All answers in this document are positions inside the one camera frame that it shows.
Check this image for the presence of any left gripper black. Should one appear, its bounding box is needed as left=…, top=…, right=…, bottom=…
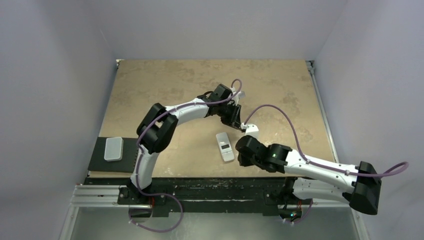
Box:
left=216, top=102, right=241, bottom=130

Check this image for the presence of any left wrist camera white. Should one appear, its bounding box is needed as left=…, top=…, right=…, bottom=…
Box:
left=231, top=91, right=246, bottom=105

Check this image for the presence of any aluminium frame rail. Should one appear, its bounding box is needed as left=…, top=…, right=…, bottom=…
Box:
left=70, top=185, right=119, bottom=208

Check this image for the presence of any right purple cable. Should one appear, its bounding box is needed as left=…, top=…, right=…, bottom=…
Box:
left=241, top=104, right=410, bottom=177

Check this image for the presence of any white plastic box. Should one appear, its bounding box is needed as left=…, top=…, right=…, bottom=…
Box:
left=103, top=137, right=124, bottom=162

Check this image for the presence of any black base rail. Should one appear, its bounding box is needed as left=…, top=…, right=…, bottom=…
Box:
left=83, top=177, right=312, bottom=217

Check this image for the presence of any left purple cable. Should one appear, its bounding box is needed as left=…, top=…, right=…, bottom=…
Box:
left=135, top=78, right=243, bottom=200

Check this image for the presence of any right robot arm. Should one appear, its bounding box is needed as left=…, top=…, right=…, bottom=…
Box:
left=235, top=135, right=382, bottom=215

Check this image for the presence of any red white remote control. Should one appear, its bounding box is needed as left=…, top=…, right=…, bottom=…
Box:
left=215, top=132, right=235, bottom=163

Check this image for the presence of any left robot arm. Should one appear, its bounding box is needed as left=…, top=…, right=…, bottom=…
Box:
left=129, top=84, right=245, bottom=205

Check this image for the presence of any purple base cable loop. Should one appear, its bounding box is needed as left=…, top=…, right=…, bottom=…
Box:
left=128, top=192, right=185, bottom=233

